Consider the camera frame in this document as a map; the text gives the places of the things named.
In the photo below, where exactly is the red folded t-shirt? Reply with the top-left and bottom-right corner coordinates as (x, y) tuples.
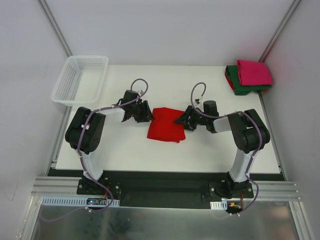
(224, 72), (235, 92)

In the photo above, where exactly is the cable duct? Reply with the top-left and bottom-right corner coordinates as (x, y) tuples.
(210, 200), (228, 211)
(42, 196), (120, 208)

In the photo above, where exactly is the left cable duct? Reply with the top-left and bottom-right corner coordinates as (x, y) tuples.
(42, 196), (120, 208)

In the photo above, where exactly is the purple cable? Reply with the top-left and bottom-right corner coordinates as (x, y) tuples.
(39, 78), (150, 222)
(190, 82), (263, 218)

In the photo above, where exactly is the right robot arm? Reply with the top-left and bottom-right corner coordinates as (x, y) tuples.
(173, 100), (271, 199)

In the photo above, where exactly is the pink folded t-shirt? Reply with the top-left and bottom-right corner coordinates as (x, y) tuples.
(237, 59), (274, 86)

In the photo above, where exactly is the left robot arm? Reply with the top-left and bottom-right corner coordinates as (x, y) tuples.
(65, 90), (155, 195)

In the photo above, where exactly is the right cable duct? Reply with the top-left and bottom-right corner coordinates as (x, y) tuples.
(210, 200), (228, 211)

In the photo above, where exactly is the green folded t-shirt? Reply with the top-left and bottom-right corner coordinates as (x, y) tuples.
(225, 65), (272, 96)

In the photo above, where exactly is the white plastic basket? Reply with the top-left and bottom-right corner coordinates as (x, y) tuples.
(51, 55), (109, 107)

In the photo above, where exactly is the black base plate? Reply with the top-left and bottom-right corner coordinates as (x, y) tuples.
(76, 170), (254, 209)

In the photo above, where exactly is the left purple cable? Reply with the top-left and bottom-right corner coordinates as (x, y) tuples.
(39, 78), (150, 222)

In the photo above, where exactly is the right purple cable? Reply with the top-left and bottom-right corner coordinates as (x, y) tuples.
(190, 82), (263, 218)

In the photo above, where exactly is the red t-shirt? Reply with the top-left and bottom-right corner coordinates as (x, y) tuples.
(224, 72), (235, 92)
(147, 107), (186, 143)

